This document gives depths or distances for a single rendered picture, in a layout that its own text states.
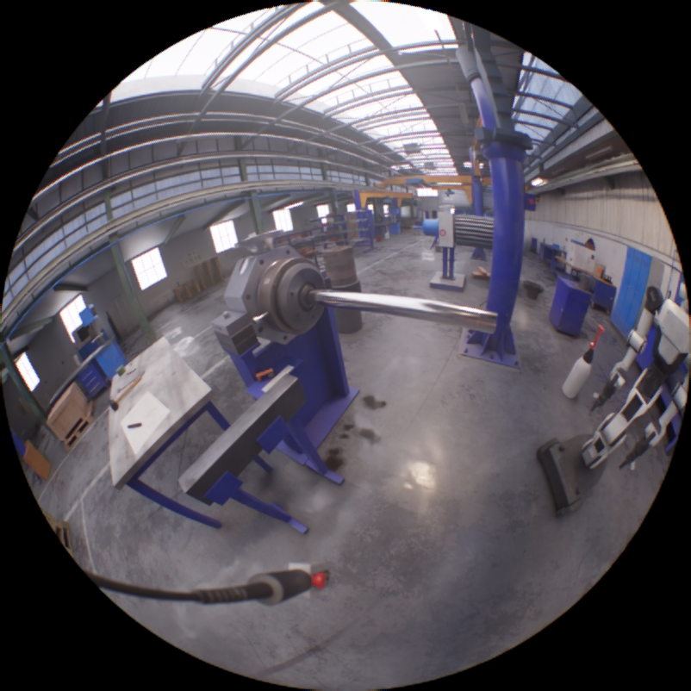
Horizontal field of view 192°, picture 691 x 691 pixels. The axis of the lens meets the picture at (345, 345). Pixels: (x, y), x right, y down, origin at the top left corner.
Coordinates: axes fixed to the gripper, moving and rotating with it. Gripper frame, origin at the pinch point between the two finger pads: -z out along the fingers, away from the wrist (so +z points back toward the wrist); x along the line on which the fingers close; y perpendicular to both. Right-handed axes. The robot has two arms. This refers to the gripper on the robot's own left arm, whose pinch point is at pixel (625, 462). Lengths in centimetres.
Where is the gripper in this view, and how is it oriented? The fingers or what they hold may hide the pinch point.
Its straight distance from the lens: 164.5
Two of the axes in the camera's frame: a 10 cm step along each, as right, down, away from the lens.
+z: 0.5, -8.1, -5.8
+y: -0.8, 5.8, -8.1
